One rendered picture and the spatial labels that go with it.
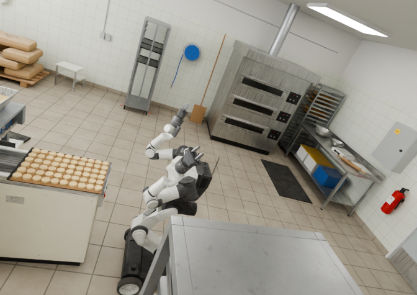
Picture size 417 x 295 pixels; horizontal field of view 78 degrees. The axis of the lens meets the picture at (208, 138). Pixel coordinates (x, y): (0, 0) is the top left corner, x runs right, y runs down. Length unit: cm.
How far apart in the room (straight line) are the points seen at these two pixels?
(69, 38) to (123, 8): 128
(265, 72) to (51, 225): 421
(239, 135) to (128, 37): 310
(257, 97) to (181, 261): 485
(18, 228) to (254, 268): 206
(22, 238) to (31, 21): 476
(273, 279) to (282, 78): 485
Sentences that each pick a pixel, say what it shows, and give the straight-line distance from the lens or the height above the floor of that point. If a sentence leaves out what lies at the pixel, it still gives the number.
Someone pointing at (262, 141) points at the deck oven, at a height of 30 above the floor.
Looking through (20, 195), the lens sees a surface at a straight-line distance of 224.
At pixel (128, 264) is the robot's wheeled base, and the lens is 255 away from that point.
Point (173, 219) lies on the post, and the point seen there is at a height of 182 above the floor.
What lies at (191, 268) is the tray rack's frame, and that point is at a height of 182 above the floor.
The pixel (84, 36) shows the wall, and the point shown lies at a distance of 615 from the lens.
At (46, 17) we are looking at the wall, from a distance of 636.
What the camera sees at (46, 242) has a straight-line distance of 253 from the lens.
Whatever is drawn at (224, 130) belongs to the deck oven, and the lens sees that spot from 542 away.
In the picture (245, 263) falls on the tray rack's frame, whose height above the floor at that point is 182.
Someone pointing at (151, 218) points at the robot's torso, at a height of 69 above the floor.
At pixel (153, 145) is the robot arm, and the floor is 119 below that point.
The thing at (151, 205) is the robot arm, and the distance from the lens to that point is 174.
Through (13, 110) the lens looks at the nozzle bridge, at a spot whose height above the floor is 118.
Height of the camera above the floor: 227
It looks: 24 degrees down
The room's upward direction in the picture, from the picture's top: 22 degrees clockwise
